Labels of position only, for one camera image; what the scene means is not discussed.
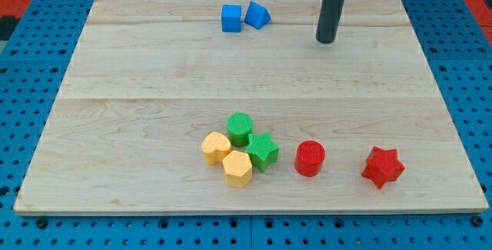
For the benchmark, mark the green star block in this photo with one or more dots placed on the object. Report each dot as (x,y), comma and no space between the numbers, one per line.
(262,150)

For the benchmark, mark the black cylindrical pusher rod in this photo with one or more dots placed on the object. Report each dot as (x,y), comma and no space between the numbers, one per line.
(328,22)

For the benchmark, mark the yellow heart block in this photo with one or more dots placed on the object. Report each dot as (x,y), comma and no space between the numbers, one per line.
(215,147)

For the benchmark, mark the blue cube block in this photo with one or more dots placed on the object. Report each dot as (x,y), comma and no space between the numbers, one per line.
(231,18)

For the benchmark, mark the red cylinder block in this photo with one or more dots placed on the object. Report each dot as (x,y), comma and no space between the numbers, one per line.
(310,156)

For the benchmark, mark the light wooden board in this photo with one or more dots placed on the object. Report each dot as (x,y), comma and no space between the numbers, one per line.
(150,79)

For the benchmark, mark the yellow hexagon block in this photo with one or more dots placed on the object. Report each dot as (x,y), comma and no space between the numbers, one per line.
(237,169)

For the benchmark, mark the green cylinder block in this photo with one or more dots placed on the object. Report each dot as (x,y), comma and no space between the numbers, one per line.
(239,126)

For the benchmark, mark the blue triangular prism block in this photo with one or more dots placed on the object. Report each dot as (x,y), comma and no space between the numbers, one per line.
(257,15)

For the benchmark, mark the red star block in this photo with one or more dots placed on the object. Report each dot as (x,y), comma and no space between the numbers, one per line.
(382,166)

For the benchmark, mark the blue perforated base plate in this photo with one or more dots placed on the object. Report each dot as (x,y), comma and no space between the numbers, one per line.
(34,61)

